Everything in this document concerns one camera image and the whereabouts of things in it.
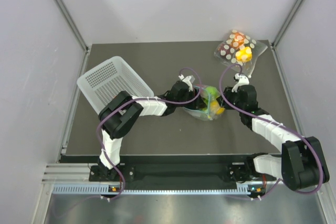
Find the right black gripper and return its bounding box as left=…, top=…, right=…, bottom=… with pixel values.
left=216, top=87, right=245, bottom=113

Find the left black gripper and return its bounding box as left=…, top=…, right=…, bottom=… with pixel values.
left=175, top=88, right=207, bottom=111

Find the clear blue zip top bag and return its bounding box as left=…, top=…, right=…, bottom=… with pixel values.
left=183, top=84, right=222, bottom=121

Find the yellow fake lemon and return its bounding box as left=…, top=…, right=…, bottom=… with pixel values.
left=209, top=101, right=225, bottom=116

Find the green fake pear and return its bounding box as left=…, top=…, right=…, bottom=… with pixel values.
left=205, top=86, right=220, bottom=100

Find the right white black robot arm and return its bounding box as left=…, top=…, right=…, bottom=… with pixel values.
left=219, top=84, right=330, bottom=193

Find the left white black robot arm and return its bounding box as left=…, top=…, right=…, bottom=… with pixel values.
left=97, top=80, right=206, bottom=180

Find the yellow fake fruit in dotted bag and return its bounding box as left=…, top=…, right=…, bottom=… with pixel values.
left=235, top=47, right=253, bottom=63

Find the dark red fake fruit dotted bag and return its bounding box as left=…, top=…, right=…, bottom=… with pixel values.
left=217, top=42, right=230, bottom=57

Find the clear polka dot bag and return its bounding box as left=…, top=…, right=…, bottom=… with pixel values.
left=214, top=29, right=267, bottom=78

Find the orange fake fruit in dotted bag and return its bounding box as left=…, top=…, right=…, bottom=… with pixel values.
left=227, top=30, right=246, bottom=49

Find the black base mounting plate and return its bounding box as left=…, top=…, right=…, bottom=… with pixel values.
left=89, top=154, right=263, bottom=190

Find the white perforated plastic basket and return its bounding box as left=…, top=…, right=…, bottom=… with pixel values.
left=77, top=56, right=154, bottom=114

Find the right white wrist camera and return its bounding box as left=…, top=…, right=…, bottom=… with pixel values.
left=232, top=73, right=249, bottom=93

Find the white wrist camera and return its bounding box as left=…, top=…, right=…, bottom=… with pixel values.
left=232, top=73, right=249, bottom=93
left=179, top=74, right=195, bottom=91

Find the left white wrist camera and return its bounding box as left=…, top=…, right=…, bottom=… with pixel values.
left=179, top=74, right=195, bottom=91

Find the right aluminium frame post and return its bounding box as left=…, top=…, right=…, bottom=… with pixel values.
left=271, top=0, right=305, bottom=50

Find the aluminium frame post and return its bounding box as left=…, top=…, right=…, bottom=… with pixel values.
left=54, top=0, right=89, bottom=52
left=271, top=0, right=305, bottom=50

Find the grey slotted cable duct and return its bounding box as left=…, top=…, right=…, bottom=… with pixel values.
left=52, top=183, right=266, bottom=196

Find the left aluminium frame post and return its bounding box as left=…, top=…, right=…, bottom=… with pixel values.
left=54, top=0, right=89, bottom=52

